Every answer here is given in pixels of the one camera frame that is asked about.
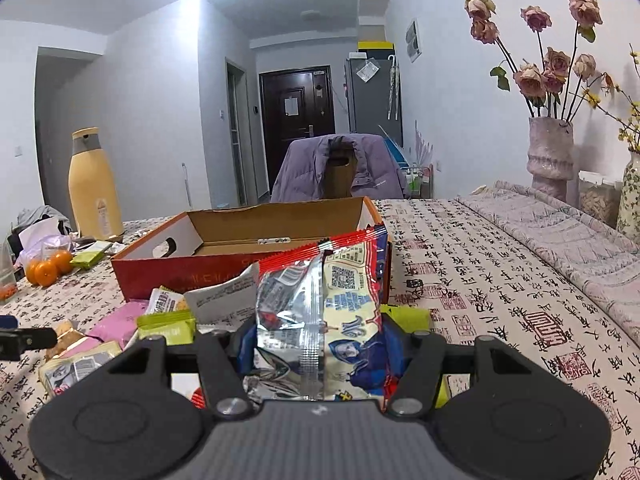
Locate white storage rack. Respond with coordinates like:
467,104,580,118
378,125,433,199

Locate tan snack packet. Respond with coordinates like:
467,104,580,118
45,322,101,361

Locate white labelled snack packet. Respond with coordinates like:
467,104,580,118
184,262,261,332

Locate dark entrance door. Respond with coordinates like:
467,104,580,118
259,66,336,201

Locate small green snack packet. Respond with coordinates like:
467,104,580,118
136,310,198,347

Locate grey refrigerator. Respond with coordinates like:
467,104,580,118
345,55,403,136

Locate glass jar of nuts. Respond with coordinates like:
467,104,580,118
577,170,623,228

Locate orange white snack packet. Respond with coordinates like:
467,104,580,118
147,286,190,314

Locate dried pink roses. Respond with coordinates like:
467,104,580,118
464,0,613,123

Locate brown chair back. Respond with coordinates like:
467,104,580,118
324,142,357,200

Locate yellow box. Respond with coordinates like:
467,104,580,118
357,40,396,58

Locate gold striped silver snack packet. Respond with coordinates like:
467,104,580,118
39,340,123,397

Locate grey interior door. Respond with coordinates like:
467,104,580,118
225,59,248,206

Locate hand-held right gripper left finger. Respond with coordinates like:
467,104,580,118
102,322,261,421

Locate red blue silver snack packet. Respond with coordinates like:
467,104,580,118
242,223,393,403

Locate white tissue paper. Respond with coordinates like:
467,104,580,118
22,220,68,251

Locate lime green snack packet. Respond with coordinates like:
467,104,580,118
382,304,451,409

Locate floral patterned vase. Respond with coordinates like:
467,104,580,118
616,150,640,243

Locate yellow thermos bottle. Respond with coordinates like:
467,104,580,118
68,127,125,241

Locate lilac plastic bag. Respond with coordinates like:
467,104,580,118
15,232,76,268

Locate pink snack packet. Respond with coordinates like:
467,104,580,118
86,300,151,350

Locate purple jacket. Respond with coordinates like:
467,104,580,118
270,134,406,204

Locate red cardboard box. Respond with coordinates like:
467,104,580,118
111,196,393,306

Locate yellow flower branches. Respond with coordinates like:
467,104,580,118
595,45,640,153

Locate white umbrella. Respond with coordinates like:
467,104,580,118
387,55,401,121

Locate pink feather decoration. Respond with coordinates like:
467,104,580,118
414,120,435,161

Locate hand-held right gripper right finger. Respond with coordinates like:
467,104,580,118
380,317,507,420

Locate folded patterned blanket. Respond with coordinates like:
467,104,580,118
457,180,640,331

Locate framed wall picture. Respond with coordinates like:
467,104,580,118
405,18,423,63

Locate pink ceramic vase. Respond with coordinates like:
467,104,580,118
527,116,576,203

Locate green boxy snack packet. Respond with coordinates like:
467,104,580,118
70,251,106,269

